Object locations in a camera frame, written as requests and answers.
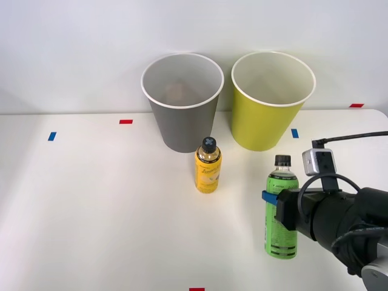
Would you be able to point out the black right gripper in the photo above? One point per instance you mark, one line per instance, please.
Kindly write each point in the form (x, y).
(324, 212)

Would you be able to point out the green label plastic bottle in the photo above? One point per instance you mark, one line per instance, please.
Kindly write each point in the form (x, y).
(282, 179)

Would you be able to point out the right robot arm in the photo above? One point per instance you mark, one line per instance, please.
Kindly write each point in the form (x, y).
(369, 212)

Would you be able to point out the yellow label plastic bottle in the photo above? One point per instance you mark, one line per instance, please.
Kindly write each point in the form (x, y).
(208, 172)

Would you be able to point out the yellow-green plastic waste bin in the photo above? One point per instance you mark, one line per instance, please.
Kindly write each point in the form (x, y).
(257, 121)

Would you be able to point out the grey plastic waste bin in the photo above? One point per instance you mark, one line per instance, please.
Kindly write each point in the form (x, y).
(185, 127)

